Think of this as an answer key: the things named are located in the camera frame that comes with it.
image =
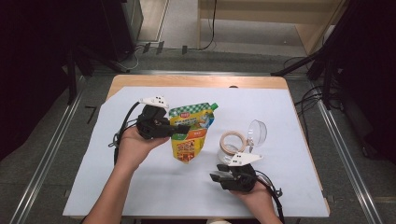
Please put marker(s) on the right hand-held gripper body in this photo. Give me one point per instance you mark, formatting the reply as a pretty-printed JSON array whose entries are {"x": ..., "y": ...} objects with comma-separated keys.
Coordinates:
[{"x": 243, "y": 179}]

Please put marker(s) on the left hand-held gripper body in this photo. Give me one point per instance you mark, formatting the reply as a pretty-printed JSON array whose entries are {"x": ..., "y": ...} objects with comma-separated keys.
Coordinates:
[{"x": 151, "y": 123}]

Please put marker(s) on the yellow green checked spout pouch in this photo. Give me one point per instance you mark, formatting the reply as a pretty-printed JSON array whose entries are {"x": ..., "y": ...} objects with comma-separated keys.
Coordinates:
[{"x": 190, "y": 140}]

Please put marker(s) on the clear jar with beige rim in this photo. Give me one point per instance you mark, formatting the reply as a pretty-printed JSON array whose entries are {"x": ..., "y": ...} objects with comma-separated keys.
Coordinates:
[{"x": 233, "y": 141}]

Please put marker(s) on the person's right hand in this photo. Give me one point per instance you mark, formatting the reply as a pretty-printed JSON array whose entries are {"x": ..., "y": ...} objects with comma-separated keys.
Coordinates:
[{"x": 258, "y": 199}]

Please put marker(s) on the person's left hand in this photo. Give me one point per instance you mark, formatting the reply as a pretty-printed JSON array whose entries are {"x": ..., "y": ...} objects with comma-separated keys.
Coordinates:
[{"x": 130, "y": 149}]

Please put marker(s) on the white table sheet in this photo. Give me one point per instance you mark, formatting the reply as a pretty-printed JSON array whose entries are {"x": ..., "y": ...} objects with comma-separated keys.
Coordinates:
[{"x": 186, "y": 193}]

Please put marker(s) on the small black floor block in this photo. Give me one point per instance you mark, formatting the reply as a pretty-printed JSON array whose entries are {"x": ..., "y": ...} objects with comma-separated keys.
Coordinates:
[
  {"x": 184, "y": 49},
  {"x": 160, "y": 47},
  {"x": 146, "y": 47}
]

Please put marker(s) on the black metal stand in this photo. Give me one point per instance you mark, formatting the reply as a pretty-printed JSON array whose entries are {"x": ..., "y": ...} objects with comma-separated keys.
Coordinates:
[
  {"x": 72, "y": 77},
  {"x": 327, "y": 77}
]

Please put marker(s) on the black cabinet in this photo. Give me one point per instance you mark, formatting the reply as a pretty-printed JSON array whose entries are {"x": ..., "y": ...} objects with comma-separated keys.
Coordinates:
[{"x": 121, "y": 28}]

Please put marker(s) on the light wooden shelf unit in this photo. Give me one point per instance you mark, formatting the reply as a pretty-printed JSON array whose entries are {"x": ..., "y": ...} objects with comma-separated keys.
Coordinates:
[{"x": 249, "y": 15}]

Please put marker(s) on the dark curtain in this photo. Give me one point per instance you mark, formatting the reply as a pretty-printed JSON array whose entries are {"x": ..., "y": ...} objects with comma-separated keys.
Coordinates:
[
  {"x": 31, "y": 62},
  {"x": 373, "y": 77}
]

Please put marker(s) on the metal floor rail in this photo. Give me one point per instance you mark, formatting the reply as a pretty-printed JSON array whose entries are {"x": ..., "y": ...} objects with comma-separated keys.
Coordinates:
[
  {"x": 345, "y": 155},
  {"x": 46, "y": 155}
]

